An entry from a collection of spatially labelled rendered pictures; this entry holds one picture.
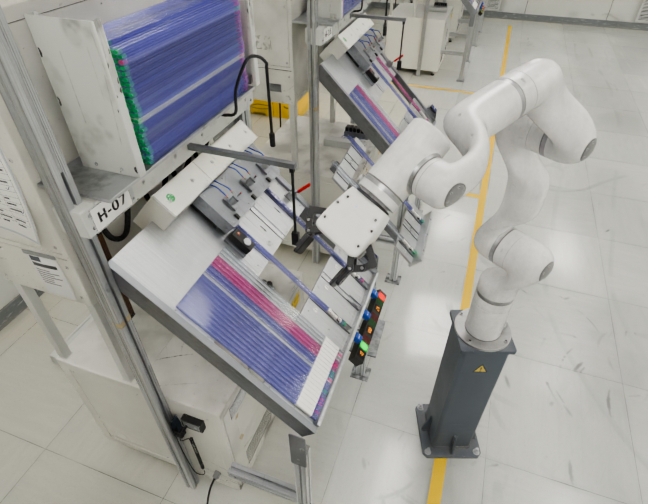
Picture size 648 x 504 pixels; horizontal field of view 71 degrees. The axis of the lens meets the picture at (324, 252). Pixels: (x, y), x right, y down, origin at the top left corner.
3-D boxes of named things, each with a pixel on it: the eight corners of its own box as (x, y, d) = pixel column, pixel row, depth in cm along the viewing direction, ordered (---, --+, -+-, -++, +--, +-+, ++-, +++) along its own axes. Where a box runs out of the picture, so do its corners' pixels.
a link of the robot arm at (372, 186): (361, 165, 78) (349, 178, 79) (399, 196, 76) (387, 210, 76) (369, 179, 86) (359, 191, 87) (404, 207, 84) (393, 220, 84)
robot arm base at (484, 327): (501, 309, 163) (515, 271, 151) (518, 352, 149) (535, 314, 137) (449, 308, 163) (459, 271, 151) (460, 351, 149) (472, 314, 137)
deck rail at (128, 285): (304, 430, 131) (317, 427, 127) (302, 437, 129) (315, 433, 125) (103, 268, 113) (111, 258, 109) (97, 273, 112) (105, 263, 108)
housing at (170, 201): (237, 159, 162) (258, 136, 153) (155, 240, 127) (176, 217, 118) (220, 143, 160) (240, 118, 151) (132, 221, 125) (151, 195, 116)
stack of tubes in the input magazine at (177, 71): (249, 88, 141) (239, -9, 123) (150, 166, 104) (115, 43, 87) (214, 83, 144) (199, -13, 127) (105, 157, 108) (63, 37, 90)
